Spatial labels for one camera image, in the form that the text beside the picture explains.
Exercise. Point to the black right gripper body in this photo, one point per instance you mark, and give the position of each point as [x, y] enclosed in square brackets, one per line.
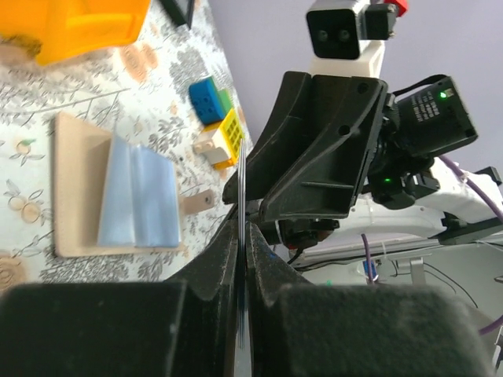
[330, 138]

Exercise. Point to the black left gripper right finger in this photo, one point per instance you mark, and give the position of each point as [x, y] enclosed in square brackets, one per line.
[303, 329]

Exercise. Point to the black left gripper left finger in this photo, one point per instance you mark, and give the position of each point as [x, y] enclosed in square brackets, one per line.
[183, 326]

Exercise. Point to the black credit card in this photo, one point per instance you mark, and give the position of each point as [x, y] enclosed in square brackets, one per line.
[243, 367]

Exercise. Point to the yellow plastic bin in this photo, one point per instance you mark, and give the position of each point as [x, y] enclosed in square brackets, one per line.
[49, 31]

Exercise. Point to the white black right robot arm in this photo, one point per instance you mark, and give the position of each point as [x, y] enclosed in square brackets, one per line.
[465, 208]

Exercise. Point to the colourful toy block cluster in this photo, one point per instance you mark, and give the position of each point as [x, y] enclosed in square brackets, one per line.
[220, 139]

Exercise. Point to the floral patterned table mat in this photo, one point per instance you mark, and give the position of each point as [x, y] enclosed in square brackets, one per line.
[108, 114]

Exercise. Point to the black silver chessboard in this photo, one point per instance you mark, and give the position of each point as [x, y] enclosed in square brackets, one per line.
[179, 11]

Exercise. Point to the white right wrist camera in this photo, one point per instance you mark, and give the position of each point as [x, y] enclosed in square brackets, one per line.
[348, 37]

